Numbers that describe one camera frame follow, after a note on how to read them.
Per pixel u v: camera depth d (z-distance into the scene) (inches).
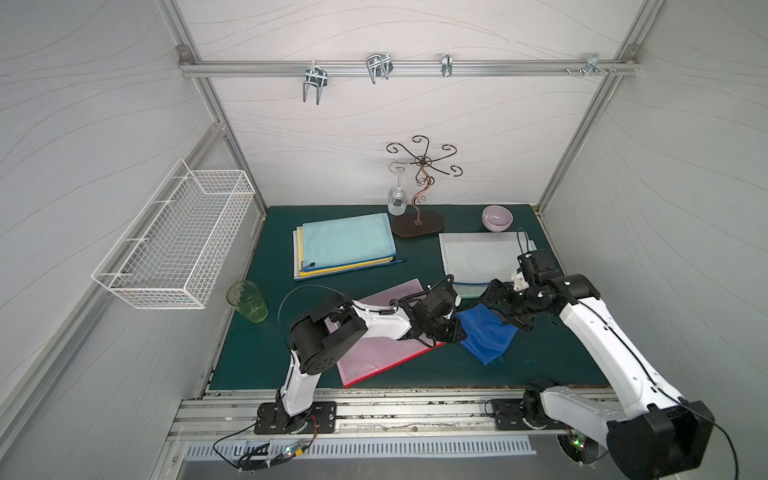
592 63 30.1
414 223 45.1
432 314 27.8
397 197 37.5
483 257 43.6
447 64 30.8
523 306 25.4
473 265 43.1
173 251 27.1
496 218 45.2
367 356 32.8
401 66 30.7
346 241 44.1
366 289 38.7
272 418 27.9
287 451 26.6
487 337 32.6
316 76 30.8
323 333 19.7
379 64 30.1
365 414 29.5
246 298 36.8
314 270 39.8
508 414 28.8
